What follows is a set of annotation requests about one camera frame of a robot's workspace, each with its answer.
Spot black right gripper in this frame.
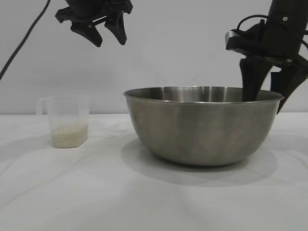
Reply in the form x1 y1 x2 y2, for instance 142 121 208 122
239 0 308 115

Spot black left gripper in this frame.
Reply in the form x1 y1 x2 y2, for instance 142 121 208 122
54 0 133 48

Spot stainless steel bowl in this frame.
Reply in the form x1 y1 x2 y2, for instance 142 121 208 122
123 86 284 167

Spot clear plastic measuring cup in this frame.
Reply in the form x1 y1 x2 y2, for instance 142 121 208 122
36 95 90 149

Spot white rice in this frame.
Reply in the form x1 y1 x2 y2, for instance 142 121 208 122
51 123 88 148

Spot white tablecloth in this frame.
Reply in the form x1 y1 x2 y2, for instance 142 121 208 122
0 113 308 231

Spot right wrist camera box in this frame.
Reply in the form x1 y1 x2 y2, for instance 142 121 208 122
225 20 266 56

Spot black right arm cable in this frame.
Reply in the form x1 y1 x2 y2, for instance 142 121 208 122
237 14 268 31

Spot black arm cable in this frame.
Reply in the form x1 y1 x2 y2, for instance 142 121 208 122
0 0 51 80
237 14 268 31

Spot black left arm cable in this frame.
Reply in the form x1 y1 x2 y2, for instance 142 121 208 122
0 0 51 80

